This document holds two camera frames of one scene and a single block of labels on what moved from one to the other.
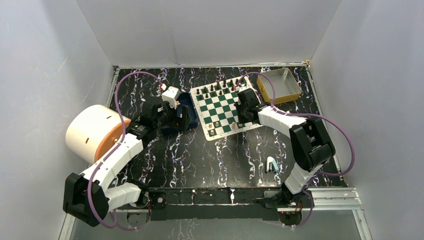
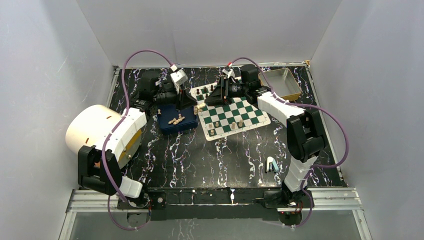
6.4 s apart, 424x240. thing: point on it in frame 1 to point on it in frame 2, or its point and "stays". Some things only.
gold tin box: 286,88 stays
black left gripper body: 169,117 to 166,97
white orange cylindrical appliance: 93,131 stays
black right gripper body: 241,111 to 237,90
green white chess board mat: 217,114 stays
